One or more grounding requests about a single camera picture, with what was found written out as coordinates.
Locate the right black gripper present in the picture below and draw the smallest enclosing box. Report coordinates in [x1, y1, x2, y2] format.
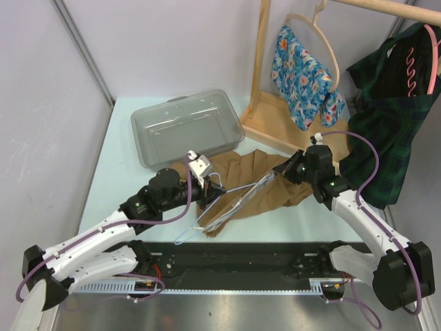
[274, 149, 318, 185]

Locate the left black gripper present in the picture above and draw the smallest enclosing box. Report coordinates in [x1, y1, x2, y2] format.
[160, 175, 226, 212]

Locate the tan garment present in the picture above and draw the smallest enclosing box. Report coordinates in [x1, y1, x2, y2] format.
[175, 150, 313, 245]

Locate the blue floral skirt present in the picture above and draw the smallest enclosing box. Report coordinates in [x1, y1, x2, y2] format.
[270, 26, 346, 131]

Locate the green plaid garment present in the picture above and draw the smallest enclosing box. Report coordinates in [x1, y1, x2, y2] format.
[340, 23, 440, 209]

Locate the beige wooden hanger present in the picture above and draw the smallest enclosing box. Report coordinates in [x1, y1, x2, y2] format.
[284, 0, 340, 94]

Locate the pink plastic hanger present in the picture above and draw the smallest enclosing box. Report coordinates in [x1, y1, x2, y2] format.
[405, 23, 440, 97]

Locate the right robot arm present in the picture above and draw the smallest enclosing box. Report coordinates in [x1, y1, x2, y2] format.
[274, 145, 435, 314]

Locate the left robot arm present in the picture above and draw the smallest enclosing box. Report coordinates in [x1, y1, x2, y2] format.
[16, 168, 226, 310]

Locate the wooden clothes rack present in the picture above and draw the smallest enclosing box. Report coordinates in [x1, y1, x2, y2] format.
[239, 0, 441, 158]

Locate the clear plastic tray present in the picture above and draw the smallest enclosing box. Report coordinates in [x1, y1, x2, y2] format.
[130, 90, 245, 169]

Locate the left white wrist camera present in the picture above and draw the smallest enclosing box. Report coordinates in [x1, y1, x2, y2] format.
[187, 150, 213, 188]

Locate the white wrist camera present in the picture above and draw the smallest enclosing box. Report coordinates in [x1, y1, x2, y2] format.
[187, 150, 213, 188]
[309, 132, 324, 146]

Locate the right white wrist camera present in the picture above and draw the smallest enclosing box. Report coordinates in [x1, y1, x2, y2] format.
[309, 132, 324, 146]

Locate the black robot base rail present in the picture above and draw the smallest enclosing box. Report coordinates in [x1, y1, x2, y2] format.
[113, 241, 359, 304]

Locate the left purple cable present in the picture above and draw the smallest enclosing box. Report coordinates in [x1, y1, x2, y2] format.
[15, 157, 194, 306]

